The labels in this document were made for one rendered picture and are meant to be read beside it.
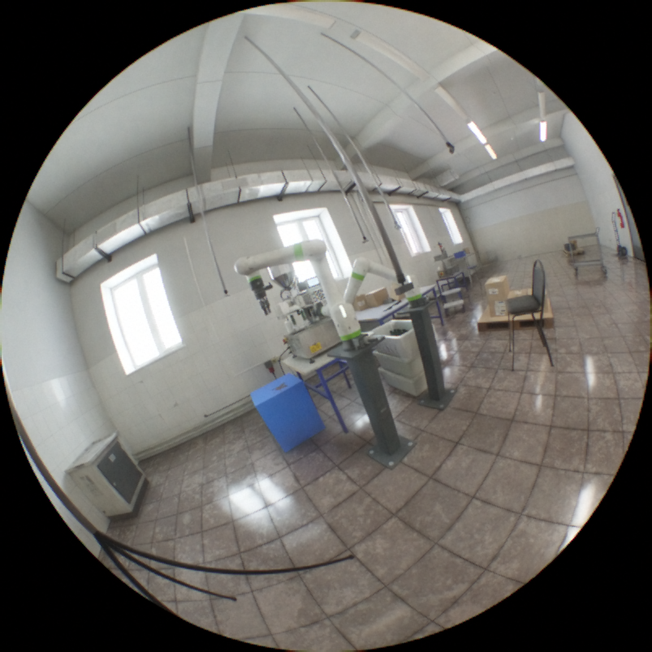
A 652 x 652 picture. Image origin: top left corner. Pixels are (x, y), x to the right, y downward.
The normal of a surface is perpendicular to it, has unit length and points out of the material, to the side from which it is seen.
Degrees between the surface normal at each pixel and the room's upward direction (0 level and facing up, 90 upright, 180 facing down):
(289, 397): 90
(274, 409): 90
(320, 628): 0
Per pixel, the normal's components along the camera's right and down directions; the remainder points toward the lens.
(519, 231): -0.81, 0.40
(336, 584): -0.36, -0.92
